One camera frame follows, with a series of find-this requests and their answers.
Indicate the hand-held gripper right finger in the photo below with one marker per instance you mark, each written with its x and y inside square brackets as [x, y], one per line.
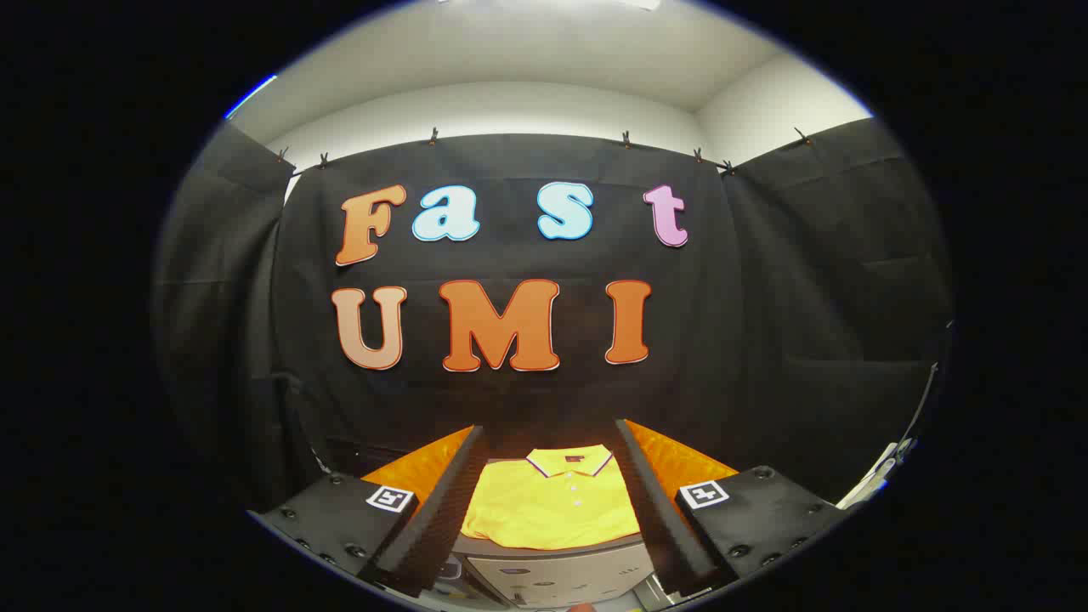
[667, 527]

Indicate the yellow polo shirt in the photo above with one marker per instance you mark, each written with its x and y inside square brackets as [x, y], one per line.
[544, 510]

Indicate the white plastic strip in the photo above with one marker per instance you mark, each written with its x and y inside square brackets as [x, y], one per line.
[875, 476]

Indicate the black backdrop cloth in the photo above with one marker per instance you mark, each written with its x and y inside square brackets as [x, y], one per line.
[527, 399]

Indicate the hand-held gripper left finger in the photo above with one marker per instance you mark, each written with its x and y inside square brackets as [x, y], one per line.
[429, 518]

